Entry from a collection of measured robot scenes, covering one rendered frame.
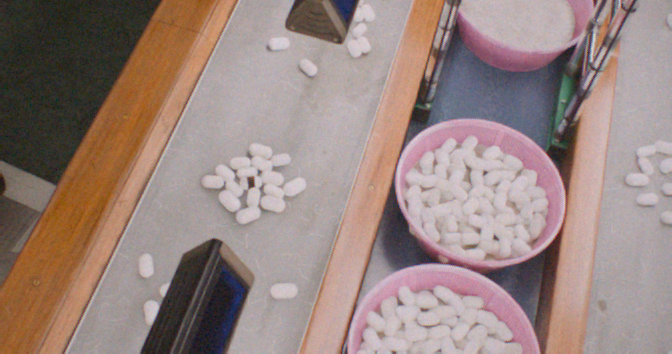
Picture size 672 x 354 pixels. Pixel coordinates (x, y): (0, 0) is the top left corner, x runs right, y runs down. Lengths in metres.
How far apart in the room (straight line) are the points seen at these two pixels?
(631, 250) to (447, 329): 0.33
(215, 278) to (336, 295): 0.40
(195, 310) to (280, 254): 0.46
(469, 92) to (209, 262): 0.84
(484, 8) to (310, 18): 0.62
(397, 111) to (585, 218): 0.34
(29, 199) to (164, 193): 0.41
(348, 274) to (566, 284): 0.32
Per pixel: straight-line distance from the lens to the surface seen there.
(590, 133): 1.49
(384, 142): 1.38
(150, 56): 1.47
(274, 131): 1.40
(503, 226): 1.37
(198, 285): 0.84
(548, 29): 1.67
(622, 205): 1.46
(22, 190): 1.70
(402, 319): 1.27
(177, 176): 1.35
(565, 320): 1.29
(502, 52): 1.58
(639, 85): 1.63
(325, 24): 1.10
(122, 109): 1.41
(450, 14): 1.34
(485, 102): 1.58
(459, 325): 1.27
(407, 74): 1.47
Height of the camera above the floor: 1.87
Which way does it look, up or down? 55 degrees down
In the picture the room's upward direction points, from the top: 10 degrees clockwise
